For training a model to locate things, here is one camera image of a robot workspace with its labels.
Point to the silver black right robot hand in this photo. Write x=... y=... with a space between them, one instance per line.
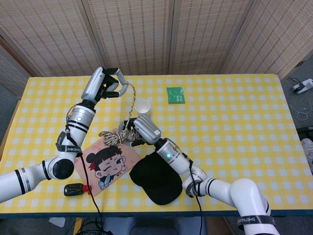
x=148 y=129

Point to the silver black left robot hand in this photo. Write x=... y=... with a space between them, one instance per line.
x=94 y=84

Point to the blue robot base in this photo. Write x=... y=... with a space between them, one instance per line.
x=151 y=226

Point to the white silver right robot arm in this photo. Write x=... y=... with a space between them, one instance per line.
x=176 y=159

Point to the white paper cup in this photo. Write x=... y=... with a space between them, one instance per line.
x=143 y=106

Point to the green square packet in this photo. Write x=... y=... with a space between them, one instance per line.
x=176 y=95

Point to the black baseball cap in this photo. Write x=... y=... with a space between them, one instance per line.
x=156 y=181

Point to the pink cartoon girl mouse pad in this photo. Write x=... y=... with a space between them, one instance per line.
x=110 y=166

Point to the red plastic clip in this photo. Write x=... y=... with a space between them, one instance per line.
x=87 y=189

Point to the bamboo folding screen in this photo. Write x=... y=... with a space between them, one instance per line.
x=171 y=36

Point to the yellow white checkered tablecloth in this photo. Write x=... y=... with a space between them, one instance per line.
x=244 y=134

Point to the white scrap on floor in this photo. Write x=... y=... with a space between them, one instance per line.
x=57 y=221

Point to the black floor object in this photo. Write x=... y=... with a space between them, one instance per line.
x=306 y=132

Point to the grey cloth bundle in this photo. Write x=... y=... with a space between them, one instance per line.
x=308 y=151

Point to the white power strip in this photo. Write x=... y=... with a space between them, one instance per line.
x=304 y=85

